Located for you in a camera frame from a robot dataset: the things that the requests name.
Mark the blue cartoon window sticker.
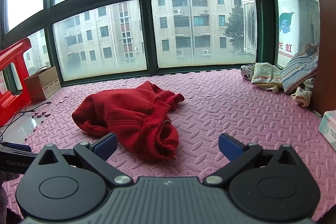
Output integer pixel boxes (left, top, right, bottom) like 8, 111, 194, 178
278, 12, 296, 34

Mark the red knit sweater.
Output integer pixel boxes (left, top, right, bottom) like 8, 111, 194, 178
72, 80, 185, 161

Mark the cream cloth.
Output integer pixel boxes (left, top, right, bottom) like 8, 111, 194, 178
291, 78, 315, 107

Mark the brown wooden cabinet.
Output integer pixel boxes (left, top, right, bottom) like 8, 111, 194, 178
308, 0, 336, 118

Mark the black cable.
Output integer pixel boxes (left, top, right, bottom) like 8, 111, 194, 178
0, 101, 52, 130

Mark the tissue box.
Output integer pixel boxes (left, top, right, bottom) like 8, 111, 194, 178
318, 111, 336, 151

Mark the white louvred grille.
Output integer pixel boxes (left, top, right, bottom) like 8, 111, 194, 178
243, 0, 257, 54

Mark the pink foam floor mat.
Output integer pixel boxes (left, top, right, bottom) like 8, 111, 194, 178
0, 68, 336, 224

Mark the brown cardboard box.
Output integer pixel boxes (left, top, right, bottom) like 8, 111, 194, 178
24, 66, 62, 102

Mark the beige apartment building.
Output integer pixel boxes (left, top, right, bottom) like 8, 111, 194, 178
25, 0, 243, 75

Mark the green tree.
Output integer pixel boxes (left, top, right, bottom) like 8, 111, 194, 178
226, 5, 244, 54

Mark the striped shirt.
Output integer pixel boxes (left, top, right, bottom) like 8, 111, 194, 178
280, 42, 320, 93

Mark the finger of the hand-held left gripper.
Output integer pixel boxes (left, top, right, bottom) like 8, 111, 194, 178
0, 142, 31, 153

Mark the white spotted cloth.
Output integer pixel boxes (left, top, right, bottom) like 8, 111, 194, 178
241, 64, 256, 80

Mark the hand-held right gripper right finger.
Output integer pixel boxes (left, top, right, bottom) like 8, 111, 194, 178
205, 133, 305, 186

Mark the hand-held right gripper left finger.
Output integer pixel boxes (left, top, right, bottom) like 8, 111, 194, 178
31, 133, 133, 187

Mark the red plastic stool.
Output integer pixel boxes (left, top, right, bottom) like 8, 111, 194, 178
0, 38, 32, 127

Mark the person's left hand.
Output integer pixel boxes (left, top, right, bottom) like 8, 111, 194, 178
0, 172, 24, 214

